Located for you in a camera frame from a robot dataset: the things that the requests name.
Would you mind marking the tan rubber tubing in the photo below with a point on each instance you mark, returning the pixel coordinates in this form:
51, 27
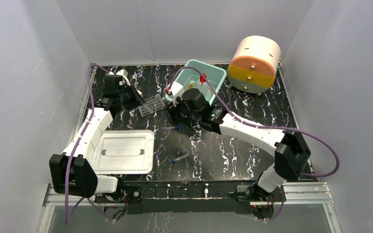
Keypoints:
203, 88

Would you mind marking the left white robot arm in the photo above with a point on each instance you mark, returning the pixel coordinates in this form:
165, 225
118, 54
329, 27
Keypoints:
71, 170

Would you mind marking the clear test tube rack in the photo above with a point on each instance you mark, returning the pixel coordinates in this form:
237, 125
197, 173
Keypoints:
151, 105

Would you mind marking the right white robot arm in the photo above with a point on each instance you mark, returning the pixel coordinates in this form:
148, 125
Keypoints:
287, 147

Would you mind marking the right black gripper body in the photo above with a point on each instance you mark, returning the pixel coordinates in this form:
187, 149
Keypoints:
181, 113

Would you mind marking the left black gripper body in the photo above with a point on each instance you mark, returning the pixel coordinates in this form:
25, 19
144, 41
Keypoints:
132, 97

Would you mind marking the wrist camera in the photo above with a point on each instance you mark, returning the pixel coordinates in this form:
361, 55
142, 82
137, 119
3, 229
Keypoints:
175, 91
123, 74

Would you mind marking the round orange yellow drawer cabinet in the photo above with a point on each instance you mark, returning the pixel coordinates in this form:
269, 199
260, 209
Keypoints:
254, 65

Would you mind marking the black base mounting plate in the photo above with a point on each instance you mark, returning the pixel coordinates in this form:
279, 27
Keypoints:
194, 196

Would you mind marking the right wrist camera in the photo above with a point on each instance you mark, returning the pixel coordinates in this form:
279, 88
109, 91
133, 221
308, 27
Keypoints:
175, 91

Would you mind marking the aluminium frame rail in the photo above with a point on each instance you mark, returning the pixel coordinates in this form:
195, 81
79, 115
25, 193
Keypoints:
296, 193

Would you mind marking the red-cap wash bottle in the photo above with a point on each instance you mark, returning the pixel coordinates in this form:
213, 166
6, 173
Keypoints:
202, 81

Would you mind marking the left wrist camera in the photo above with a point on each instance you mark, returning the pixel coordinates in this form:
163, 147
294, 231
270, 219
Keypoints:
123, 74

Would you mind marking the white bin lid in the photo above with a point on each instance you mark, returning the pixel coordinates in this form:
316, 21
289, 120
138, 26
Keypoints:
127, 152

